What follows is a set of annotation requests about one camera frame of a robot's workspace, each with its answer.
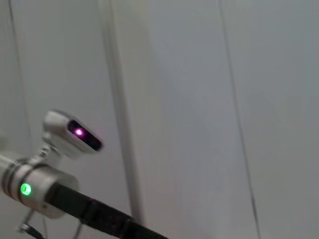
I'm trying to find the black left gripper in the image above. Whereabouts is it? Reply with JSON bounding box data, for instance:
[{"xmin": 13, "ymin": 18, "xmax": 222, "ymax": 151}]
[{"xmin": 48, "ymin": 182, "xmax": 170, "ymax": 239}]

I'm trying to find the grey left gripper cable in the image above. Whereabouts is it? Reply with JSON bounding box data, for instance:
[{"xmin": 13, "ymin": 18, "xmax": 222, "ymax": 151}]
[{"xmin": 15, "ymin": 208, "xmax": 84, "ymax": 239}]

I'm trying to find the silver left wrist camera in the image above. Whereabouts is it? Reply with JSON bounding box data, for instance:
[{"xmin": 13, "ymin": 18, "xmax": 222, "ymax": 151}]
[{"xmin": 40, "ymin": 110, "xmax": 104, "ymax": 160}]

